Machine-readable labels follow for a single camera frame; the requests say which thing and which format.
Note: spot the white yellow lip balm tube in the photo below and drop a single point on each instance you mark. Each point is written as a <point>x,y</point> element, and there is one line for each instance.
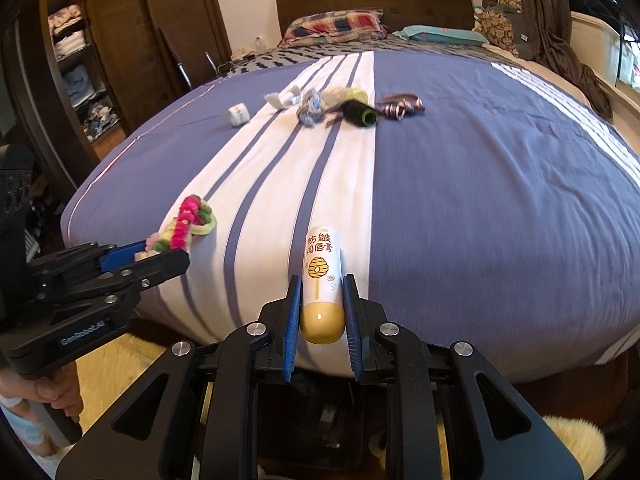
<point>322,260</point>

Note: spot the beige bed sheet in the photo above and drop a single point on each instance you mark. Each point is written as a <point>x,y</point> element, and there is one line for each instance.
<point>545,72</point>

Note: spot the black green thread spool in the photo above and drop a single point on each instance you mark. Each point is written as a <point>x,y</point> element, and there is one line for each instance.
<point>357,114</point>

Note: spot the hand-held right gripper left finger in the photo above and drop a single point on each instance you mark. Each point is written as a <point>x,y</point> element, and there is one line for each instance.
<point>295,330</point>

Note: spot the pale yellow plastic bag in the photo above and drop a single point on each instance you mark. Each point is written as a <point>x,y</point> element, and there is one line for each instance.
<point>345,94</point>

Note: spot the dark wooden wardrobe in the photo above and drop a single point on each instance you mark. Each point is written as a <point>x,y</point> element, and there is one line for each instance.
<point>140,25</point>

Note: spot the grey zebra pattern blanket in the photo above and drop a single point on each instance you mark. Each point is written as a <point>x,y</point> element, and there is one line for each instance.
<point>280,57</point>

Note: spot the grey blue fabric toy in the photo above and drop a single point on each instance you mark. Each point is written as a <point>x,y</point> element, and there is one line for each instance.
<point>310,109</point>

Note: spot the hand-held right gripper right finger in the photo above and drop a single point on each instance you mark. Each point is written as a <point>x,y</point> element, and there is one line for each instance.
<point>352,330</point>

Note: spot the small white roll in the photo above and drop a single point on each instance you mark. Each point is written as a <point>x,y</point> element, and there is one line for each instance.
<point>238,114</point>

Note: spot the white storage box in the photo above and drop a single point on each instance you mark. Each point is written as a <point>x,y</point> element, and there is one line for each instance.
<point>595,45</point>

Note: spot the cream fluffy rug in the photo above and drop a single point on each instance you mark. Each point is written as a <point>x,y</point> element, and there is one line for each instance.
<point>575,440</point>

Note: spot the teal pillow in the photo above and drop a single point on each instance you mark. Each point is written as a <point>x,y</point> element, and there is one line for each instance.
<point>440,36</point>

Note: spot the piles of folded clothes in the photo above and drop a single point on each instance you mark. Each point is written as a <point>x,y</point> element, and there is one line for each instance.
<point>80,80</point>

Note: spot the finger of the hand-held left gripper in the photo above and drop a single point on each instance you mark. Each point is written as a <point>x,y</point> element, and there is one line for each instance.
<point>150,265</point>
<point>120,255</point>

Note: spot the plaid pillow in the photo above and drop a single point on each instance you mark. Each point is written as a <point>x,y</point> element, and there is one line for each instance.
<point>332,27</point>

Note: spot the person's left hand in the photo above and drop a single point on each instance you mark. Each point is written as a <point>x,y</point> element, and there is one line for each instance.
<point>57,392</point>

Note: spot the metal frame chair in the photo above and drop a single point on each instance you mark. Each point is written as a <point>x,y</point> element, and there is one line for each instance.
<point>182,67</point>

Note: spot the dark brown curtain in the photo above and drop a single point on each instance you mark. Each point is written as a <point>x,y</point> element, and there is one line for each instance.
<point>550,20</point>

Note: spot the crumpled white paper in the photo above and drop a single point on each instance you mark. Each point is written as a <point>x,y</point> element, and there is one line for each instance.
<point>280,99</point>

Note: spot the brown patterned cushion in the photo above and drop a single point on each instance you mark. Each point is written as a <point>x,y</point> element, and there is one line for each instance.
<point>500,27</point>

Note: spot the blue white striped blanket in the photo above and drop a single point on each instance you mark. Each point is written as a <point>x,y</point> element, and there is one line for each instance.
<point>450,185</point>

